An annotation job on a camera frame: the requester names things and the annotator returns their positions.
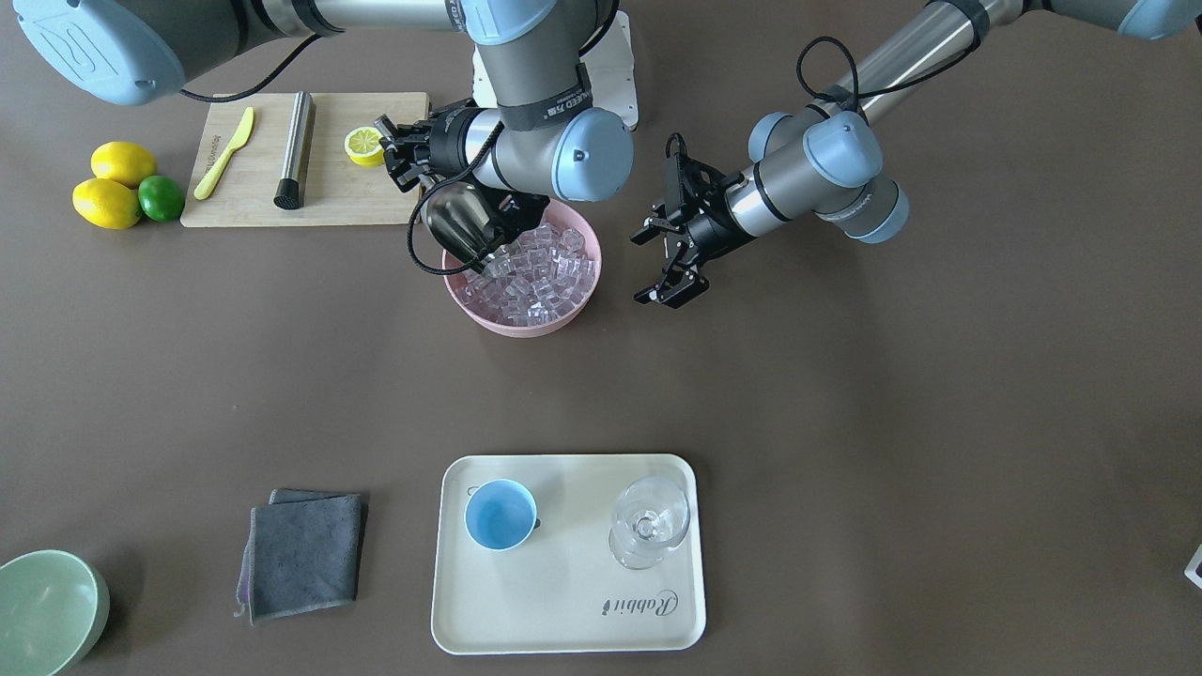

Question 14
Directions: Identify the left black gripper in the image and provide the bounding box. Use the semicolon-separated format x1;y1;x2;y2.
629;153;754;309

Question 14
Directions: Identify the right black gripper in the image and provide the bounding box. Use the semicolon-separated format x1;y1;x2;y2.
421;103;549;237

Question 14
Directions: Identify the steel ice scoop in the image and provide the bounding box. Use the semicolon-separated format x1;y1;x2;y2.
419;176;502;274

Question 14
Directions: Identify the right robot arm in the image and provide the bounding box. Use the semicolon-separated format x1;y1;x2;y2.
2;1;633;202

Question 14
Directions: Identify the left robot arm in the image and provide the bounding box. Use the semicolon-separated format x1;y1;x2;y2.
631;1;1200;309

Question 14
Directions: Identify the clear ice cubes pile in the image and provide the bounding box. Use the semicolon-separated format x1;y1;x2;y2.
458;223;599;328

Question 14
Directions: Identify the light blue cup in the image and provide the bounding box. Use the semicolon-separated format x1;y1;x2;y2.
464;479;541;552

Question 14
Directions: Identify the pink bowl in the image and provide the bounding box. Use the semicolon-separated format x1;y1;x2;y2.
441;197;603;339

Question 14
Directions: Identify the half lemon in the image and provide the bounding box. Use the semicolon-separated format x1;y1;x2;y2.
343;128;385;167

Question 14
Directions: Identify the clear wine glass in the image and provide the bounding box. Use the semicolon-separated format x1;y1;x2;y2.
609;475;694;570

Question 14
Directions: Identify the bamboo cutting board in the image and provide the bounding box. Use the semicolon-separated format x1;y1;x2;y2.
182;91;429;229

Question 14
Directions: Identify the yellow plastic knife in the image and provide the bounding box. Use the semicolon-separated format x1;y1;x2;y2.
194;107;256;201

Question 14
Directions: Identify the green lime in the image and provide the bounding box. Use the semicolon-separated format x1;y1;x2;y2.
137;174;186;223

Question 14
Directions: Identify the cream serving tray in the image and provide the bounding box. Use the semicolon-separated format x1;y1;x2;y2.
430;453;707;656

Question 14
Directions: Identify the yellow lemon far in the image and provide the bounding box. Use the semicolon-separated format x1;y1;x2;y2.
89;141;157;190

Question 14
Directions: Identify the yellow lemon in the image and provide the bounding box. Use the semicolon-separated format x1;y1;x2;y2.
89;141;157;190
71;178;143;230

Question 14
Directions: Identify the grey folded cloth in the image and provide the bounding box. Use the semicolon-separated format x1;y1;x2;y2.
236;488;365;625

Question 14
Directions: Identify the yellow lemon near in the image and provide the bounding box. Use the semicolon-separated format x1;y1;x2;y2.
71;178;143;230

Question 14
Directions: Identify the green bowl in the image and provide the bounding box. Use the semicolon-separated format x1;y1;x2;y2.
1;548;109;675

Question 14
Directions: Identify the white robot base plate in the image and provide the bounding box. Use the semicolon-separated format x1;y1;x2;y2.
471;8;641;132

